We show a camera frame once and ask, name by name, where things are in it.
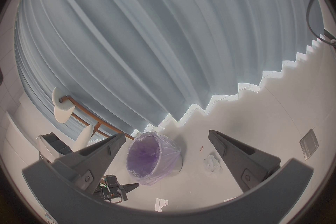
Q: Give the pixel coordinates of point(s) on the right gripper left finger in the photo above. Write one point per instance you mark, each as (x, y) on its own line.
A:
(91, 162)

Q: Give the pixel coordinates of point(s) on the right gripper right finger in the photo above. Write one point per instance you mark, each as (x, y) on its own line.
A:
(241, 162)

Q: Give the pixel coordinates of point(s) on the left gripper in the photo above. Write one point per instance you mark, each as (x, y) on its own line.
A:
(115, 192)

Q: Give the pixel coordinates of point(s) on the purple plastic bag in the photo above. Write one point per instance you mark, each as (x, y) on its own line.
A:
(147, 154)

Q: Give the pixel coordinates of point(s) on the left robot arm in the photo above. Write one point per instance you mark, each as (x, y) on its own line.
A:
(52, 144)

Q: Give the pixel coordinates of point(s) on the crumpled white paper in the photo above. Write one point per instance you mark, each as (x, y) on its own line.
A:
(213, 166)

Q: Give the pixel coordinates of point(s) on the white cushioned wooden chair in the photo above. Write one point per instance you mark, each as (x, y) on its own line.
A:
(63, 112)

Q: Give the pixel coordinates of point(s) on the pale blue curtain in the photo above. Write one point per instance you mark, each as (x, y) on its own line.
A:
(157, 34)

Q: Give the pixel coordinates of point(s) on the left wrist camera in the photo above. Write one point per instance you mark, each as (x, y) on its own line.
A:
(110, 181)

